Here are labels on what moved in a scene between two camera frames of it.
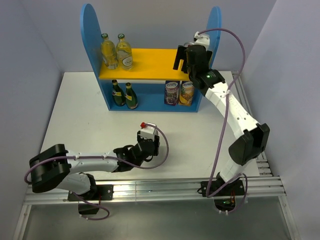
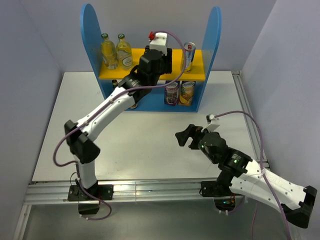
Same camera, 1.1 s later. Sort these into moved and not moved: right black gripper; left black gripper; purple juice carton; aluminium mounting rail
Moved: left black gripper; right black gripper
Not moved: aluminium mounting rail; purple juice carton
